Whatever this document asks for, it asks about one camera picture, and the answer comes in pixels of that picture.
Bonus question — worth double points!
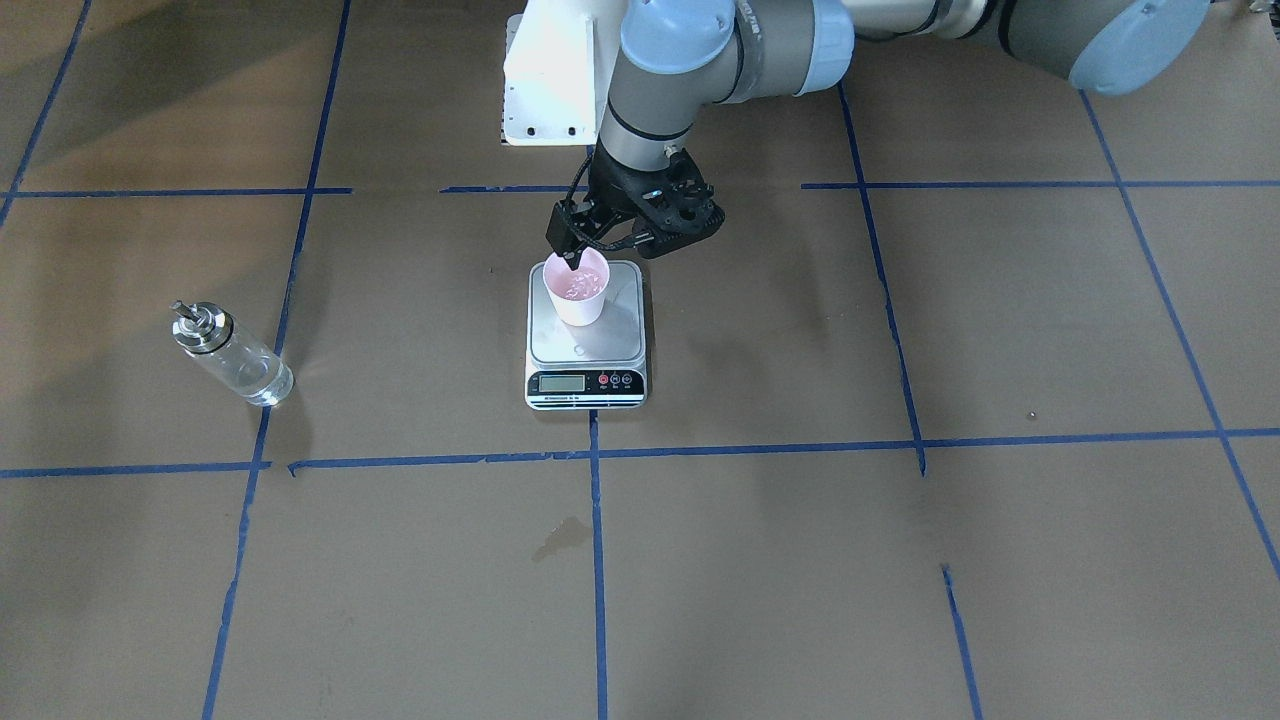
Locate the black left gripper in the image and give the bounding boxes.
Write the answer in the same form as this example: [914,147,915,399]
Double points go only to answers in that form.
[547,145,724,272]

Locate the pink plastic cup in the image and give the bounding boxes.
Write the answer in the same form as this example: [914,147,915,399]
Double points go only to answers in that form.
[543,249,611,327]

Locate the clear glass sauce bottle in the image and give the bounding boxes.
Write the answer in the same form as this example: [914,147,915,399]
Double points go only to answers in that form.
[170,301,294,407]

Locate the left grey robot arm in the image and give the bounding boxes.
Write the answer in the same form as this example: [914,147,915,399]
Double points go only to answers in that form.
[547,1,1210,269]

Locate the silver digital kitchen scale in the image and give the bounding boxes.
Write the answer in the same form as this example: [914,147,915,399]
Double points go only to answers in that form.
[524,254,649,411]

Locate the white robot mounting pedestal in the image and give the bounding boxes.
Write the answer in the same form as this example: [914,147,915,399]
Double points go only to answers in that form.
[500,1,627,147]

